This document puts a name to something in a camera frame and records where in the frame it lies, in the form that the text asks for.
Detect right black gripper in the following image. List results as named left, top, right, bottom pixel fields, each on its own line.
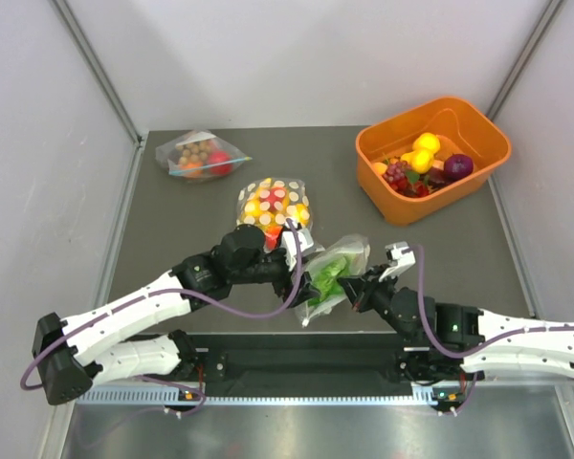
left=338, top=263, right=419, bottom=343

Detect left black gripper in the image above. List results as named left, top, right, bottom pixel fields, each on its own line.
left=231, top=244, right=320, bottom=307

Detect polka dot bag with vegetables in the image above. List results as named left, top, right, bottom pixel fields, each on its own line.
left=295, top=234, right=370, bottom=328

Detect fake red onion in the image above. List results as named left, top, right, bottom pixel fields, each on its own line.
left=443, top=154, right=475, bottom=181

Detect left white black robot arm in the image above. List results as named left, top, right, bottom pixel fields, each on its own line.
left=20, top=220, right=314, bottom=405

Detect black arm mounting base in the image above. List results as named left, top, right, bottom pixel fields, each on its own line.
left=171, top=332, right=465, bottom=388

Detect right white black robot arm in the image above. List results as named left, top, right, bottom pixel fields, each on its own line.
left=338, top=270, right=574, bottom=379

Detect fake green lettuce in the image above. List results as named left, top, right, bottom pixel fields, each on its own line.
left=309, top=255, right=351, bottom=306

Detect polka dot bag with fruit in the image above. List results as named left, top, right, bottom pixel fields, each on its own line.
left=236, top=177, right=313, bottom=251

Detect fake red strawberries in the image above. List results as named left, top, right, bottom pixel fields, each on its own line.
left=390, top=176, right=431, bottom=199

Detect small orange fake fruit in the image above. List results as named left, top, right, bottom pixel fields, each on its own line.
left=372, top=162, right=388, bottom=176

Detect fake purple grapes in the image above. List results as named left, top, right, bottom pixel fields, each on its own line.
left=382, top=161, right=409, bottom=186

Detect fake meat slice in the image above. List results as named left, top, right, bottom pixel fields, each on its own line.
left=427, top=160, right=453, bottom=188

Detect yellow fake lemon lower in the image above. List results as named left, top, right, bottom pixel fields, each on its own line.
left=408, top=149, right=434, bottom=175

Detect yellow fake lemon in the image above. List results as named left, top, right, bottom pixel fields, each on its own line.
left=412, top=132, right=441, bottom=155
left=408, top=149, right=434, bottom=175

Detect clear bag with nuts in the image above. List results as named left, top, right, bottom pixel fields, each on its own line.
left=155, top=130, right=252, bottom=182

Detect yellow fake lemon upper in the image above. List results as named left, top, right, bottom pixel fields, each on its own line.
left=412, top=132, right=441, bottom=155

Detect orange plastic bin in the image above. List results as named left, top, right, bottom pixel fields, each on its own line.
left=355, top=97, right=512, bottom=226

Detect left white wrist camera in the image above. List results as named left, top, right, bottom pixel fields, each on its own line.
left=280, top=218, right=317, bottom=257

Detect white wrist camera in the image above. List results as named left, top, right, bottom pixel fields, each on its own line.
left=280, top=218, right=317, bottom=257
left=379, top=241, right=416, bottom=282

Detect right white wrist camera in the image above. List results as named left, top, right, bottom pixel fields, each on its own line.
left=379, top=241, right=416, bottom=282

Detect grey slotted cable duct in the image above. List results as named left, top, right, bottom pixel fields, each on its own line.
left=77, top=384, right=437, bottom=406

